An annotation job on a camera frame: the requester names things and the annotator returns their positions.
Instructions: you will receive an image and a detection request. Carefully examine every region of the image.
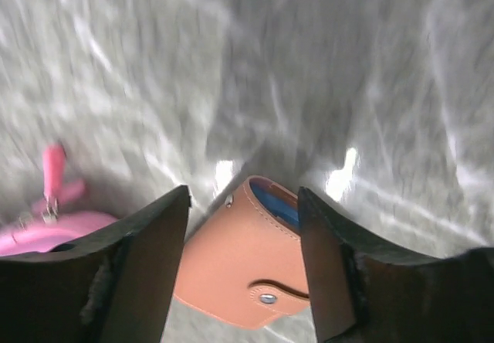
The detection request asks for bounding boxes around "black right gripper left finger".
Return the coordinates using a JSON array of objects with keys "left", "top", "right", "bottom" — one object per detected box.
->
[{"left": 1, "top": 185, "right": 191, "bottom": 342}]

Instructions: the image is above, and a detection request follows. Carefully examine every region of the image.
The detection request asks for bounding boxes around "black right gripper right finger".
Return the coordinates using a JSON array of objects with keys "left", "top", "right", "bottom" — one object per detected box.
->
[{"left": 298, "top": 187, "right": 493, "bottom": 342}]

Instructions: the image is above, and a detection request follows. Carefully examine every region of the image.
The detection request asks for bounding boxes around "brown leather wallet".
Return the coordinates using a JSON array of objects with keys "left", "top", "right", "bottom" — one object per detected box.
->
[{"left": 174, "top": 176, "right": 310, "bottom": 330}]

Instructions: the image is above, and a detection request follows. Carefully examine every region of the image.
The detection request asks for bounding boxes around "pink pencil case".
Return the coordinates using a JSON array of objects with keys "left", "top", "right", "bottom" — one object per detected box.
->
[{"left": 0, "top": 144, "right": 120, "bottom": 257}]

